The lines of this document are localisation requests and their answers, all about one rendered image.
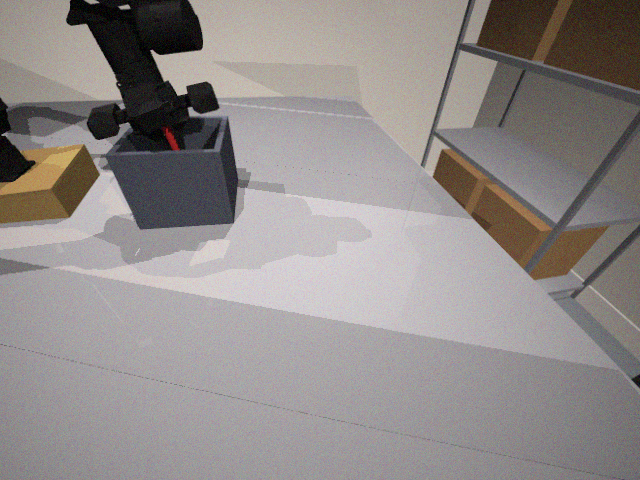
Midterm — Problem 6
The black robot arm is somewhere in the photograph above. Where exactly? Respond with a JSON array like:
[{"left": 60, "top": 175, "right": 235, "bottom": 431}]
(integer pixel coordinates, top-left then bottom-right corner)
[{"left": 0, "top": 0, "right": 203, "bottom": 182}]

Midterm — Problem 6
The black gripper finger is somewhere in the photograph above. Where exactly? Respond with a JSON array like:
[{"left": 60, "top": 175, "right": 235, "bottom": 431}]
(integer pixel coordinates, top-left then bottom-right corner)
[
  {"left": 171, "top": 111, "right": 190, "bottom": 150},
  {"left": 132, "top": 128, "right": 172, "bottom": 150}
]

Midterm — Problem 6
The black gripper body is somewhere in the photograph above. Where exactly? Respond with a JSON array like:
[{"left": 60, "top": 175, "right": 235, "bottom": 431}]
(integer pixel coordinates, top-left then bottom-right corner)
[{"left": 87, "top": 53, "right": 219, "bottom": 140}]

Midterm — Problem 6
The red peg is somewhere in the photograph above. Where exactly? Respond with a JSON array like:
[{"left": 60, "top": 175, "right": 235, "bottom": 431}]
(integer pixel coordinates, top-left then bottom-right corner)
[{"left": 161, "top": 126, "right": 181, "bottom": 150}]

